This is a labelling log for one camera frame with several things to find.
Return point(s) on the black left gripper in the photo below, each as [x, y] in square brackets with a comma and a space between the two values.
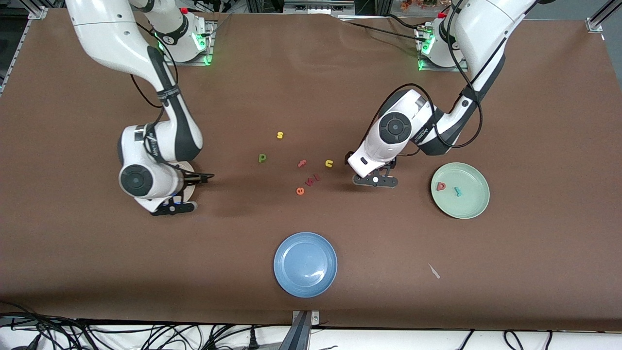
[347, 155]

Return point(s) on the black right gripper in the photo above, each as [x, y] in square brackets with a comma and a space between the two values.
[190, 178]

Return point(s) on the pink foam letter p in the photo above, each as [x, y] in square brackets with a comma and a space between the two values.
[439, 187]

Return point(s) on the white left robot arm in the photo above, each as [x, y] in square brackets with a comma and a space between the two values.
[486, 29]

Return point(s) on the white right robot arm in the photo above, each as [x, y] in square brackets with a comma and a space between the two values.
[112, 34]

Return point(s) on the beige brown plate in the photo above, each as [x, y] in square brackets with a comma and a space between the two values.
[191, 193]

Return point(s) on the pale green plate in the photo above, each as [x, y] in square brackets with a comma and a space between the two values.
[466, 206]

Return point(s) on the white paper scrap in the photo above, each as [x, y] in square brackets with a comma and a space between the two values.
[434, 271]

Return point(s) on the blue plate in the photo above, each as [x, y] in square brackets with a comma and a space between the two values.
[305, 265]

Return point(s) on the brown table cover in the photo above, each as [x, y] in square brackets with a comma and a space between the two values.
[291, 73]

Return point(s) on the black power plug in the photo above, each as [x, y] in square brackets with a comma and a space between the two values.
[253, 339]

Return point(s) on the grey metal fixture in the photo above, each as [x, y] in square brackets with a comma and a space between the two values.
[318, 6]

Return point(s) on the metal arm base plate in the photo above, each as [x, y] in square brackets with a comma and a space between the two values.
[210, 43]
[427, 65]

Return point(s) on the grey mounting post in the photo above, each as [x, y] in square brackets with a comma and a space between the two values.
[299, 335]

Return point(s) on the aluminium frame rail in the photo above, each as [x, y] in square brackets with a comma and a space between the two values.
[19, 43]
[600, 17]

